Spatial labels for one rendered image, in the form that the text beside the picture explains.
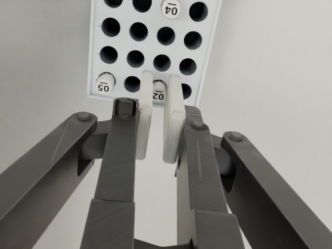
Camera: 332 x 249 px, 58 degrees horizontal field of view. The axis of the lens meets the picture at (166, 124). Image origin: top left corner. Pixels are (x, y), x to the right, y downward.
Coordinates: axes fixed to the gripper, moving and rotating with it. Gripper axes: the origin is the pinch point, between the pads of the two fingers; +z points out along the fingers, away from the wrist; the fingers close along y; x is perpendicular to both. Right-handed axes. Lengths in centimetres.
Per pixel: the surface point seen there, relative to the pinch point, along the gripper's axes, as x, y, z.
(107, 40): 2.9, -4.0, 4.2
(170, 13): 5.5, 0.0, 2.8
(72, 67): -0.4, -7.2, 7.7
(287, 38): 4.6, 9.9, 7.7
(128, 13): 4.9, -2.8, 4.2
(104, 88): -0.1, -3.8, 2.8
